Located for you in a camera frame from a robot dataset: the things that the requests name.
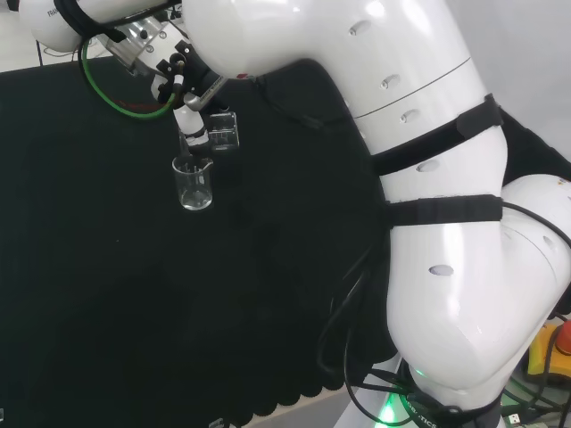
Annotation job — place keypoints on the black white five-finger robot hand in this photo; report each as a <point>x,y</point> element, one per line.
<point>192,120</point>

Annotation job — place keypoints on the black bench cloth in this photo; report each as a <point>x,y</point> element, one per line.
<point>134,267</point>

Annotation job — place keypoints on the grey tape strip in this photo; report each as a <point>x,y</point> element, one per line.
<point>215,423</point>

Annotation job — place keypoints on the yellow stop button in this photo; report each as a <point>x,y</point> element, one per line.
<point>542,352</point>

